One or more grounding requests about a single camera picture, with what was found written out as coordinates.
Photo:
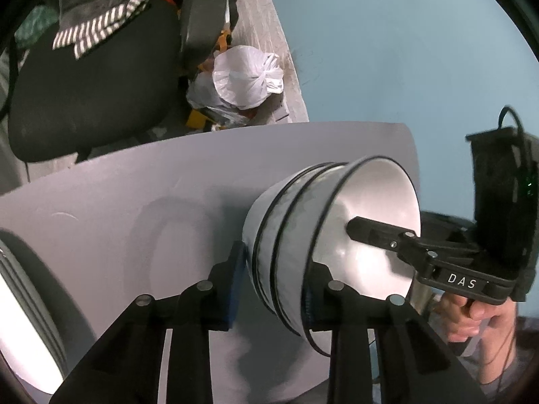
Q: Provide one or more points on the black office chair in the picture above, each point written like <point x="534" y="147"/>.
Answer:
<point x="57" y="105"/>

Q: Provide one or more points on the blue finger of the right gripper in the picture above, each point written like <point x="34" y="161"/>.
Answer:
<point x="451" y="235"/>
<point x="389" y="237"/>

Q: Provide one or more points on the white plate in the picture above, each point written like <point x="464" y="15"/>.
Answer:
<point x="30" y="341"/>

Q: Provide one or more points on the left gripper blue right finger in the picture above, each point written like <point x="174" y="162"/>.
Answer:
<point x="315" y="309"/>

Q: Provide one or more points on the right hand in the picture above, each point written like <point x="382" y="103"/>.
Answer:
<point x="462" y="318"/>

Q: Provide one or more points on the white bowl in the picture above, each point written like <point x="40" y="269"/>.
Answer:
<point x="259" y="216"/>
<point x="337" y="221"/>
<point x="283" y="251"/>

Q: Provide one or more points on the dark grey hooded sweater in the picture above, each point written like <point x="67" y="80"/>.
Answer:
<point x="85" y="24"/>

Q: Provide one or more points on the white plastic bag on floor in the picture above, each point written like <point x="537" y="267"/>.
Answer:
<point x="242" y="78"/>

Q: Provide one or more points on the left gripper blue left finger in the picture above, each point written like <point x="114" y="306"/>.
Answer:
<point x="226" y="278"/>

